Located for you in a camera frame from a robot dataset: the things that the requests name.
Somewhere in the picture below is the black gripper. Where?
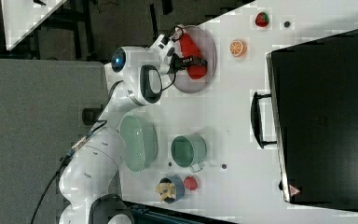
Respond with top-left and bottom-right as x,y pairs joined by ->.
172,53 -> 208,72

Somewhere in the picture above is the red plush ketchup bottle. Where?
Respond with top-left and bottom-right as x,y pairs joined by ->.
179,32 -> 208,80

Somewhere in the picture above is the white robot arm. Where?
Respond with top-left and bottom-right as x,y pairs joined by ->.
58,35 -> 216,224

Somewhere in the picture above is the grey round plate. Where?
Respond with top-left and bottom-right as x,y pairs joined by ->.
169,25 -> 217,93

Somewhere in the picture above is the orange slice toy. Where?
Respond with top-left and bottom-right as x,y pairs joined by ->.
229,39 -> 247,57

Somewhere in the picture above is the red strawberry toy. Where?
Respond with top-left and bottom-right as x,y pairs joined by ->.
255,12 -> 269,27

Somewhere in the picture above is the teal green cup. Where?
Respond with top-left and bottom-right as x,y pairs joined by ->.
171,133 -> 207,174

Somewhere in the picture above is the light green oval bowl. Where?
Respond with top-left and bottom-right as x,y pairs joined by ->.
119,115 -> 158,172

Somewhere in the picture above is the blue cup with fries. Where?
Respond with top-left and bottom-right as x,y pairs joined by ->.
155,176 -> 185,203

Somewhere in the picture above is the black toaster oven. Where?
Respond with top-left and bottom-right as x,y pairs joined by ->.
267,29 -> 358,212

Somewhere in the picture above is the white side table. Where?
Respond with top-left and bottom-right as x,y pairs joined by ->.
0,0 -> 68,50

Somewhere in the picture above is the black oven door handle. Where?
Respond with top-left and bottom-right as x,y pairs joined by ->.
251,92 -> 276,148

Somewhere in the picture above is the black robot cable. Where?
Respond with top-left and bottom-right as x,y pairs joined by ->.
29,78 -> 125,224

